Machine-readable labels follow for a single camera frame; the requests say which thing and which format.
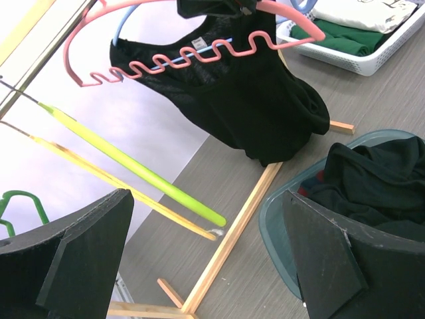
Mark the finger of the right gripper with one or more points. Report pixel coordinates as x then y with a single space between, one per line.
216 8

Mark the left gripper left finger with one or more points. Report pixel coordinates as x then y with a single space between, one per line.
67 268

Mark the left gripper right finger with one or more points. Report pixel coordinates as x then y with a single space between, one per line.
347 269

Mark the black tank top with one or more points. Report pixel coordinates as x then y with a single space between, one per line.
252 103

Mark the green plastic hanger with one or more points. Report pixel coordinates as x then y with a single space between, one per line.
18 205

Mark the black dress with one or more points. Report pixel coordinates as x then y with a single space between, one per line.
381 186

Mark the yellow plastic hanger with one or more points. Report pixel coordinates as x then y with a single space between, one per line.
74 158

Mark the light blue hanger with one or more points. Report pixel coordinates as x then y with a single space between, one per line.
200 38

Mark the neon yellow hanger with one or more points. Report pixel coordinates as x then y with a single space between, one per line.
134 166

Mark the navy tank top maroon trim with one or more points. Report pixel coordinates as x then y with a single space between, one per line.
308 184

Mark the wooden clothes rack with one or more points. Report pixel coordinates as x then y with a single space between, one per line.
187 308

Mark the teal plastic basin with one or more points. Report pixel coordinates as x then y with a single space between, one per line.
271 216

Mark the folded dark green shirt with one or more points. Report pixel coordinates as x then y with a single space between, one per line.
349 40

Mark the white plastic basket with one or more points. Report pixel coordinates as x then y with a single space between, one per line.
367 65

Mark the folded white shirt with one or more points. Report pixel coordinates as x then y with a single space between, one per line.
378 16

